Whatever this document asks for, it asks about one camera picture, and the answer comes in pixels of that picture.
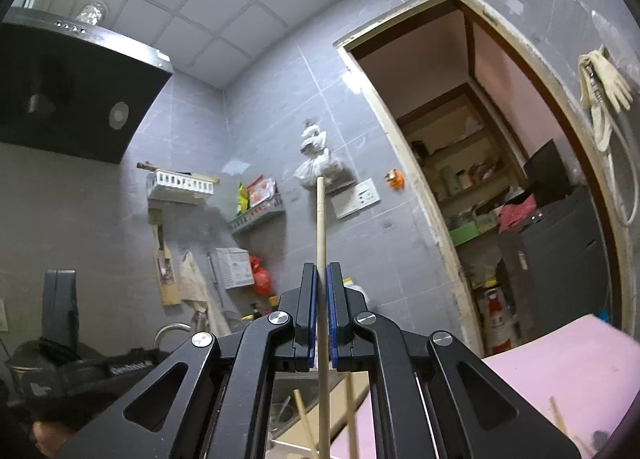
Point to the dark grey cabinet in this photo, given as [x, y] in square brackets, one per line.
[560, 279]

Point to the green box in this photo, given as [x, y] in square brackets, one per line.
[465, 234]

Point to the wooden chopstick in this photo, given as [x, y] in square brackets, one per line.
[350, 414]
[321, 239]
[558, 416]
[302, 414]

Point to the orange wall hook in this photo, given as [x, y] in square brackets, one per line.
[394, 179]

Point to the green snack packet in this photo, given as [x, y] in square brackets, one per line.
[242, 199]

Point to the red plastic bag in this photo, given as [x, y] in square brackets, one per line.
[261, 279]

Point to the person's left hand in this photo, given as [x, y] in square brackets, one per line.
[52, 439]

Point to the white slotted wall basket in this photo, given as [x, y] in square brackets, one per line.
[177, 186]

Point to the white wall switch socket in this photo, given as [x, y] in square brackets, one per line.
[357, 199]

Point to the hanging beige rag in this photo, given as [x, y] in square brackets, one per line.
[195, 284]

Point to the black panel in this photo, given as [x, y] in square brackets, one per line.
[547, 169]

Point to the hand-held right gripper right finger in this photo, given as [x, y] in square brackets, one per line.
[334, 329]

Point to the silver exhaust duct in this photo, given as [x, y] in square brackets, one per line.
[92, 11]

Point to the hanging grey utensil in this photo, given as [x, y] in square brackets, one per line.
[214, 274]

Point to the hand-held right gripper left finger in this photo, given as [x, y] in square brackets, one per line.
[312, 329]

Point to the red cloth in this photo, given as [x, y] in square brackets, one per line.
[517, 214]

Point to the red snack packet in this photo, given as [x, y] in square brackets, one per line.
[262, 191]

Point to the grey wall shelf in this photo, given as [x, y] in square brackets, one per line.
[257, 216]

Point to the wooden storage shelves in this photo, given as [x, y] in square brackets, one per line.
[460, 164]

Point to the white perforated box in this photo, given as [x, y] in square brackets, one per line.
[234, 266]

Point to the cream rubber gloves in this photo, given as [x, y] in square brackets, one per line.
[607, 79]

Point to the cooking oil jug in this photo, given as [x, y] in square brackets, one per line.
[357, 294]

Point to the wooden door frame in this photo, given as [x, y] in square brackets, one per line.
[430, 189]

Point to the black range hood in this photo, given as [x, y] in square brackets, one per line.
[75, 89]

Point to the red white canister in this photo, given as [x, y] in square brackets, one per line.
[497, 319]

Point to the hanging clear plastic bag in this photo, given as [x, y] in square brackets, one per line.
[320, 164]

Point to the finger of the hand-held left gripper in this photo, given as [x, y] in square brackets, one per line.
[60, 309]

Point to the metal faucet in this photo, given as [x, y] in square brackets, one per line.
[170, 329]

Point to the metal steamer pot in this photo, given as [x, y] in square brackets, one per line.
[20, 374]

